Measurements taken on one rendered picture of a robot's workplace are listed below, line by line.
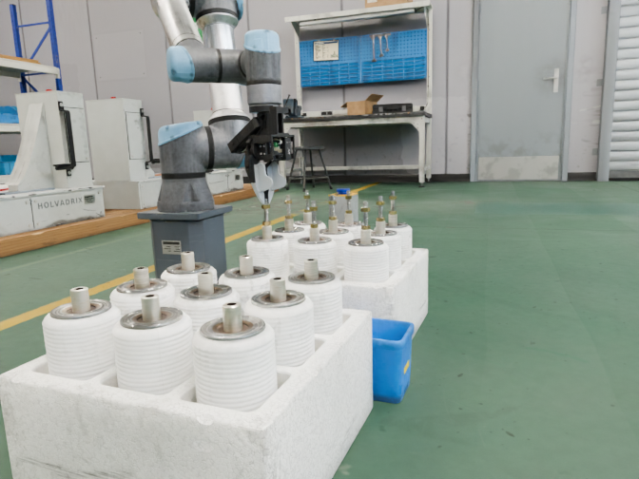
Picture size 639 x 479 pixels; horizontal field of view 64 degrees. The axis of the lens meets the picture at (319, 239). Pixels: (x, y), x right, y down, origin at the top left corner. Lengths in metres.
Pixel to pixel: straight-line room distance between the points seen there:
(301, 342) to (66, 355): 0.30
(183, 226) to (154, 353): 0.74
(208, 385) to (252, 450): 0.09
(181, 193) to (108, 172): 2.35
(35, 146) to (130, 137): 0.67
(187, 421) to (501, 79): 5.69
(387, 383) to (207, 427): 0.44
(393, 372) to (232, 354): 0.42
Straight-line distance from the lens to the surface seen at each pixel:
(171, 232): 1.37
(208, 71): 1.19
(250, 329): 0.59
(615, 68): 6.08
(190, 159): 1.37
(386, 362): 0.93
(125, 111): 3.60
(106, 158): 3.70
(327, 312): 0.78
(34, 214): 2.95
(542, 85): 6.08
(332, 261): 1.10
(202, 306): 0.72
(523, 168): 6.05
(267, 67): 1.12
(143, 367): 0.65
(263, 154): 1.12
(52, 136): 3.24
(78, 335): 0.72
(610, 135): 6.04
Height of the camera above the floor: 0.46
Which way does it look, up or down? 11 degrees down
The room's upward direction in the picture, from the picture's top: 2 degrees counter-clockwise
